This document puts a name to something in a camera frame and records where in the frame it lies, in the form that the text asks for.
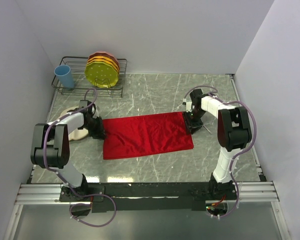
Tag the black wire dish rack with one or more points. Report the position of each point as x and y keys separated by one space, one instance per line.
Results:
x=77 y=65

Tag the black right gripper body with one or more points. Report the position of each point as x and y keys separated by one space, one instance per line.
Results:
x=193 y=119

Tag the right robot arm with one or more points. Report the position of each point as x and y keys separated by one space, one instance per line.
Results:
x=233 y=134

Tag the aluminium frame rail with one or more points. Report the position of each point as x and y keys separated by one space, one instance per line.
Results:
x=49 y=194

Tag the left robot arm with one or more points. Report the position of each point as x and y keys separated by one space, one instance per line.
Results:
x=50 y=148

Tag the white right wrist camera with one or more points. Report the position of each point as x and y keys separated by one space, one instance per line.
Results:
x=187 y=104

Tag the red cloth napkin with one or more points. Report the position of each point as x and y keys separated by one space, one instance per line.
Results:
x=145 y=135

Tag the orange striped plate stack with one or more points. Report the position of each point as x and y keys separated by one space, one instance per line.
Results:
x=105 y=57

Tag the yellow-green dotted plate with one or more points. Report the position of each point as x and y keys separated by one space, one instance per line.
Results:
x=101 y=75

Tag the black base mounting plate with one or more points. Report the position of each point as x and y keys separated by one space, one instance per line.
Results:
x=138 y=196

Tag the cream divided plate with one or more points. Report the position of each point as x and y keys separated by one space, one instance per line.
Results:
x=77 y=134

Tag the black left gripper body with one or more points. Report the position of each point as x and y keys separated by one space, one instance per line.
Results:
x=95 y=128

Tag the blue plastic cup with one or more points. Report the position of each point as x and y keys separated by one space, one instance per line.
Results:
x=64 y=75

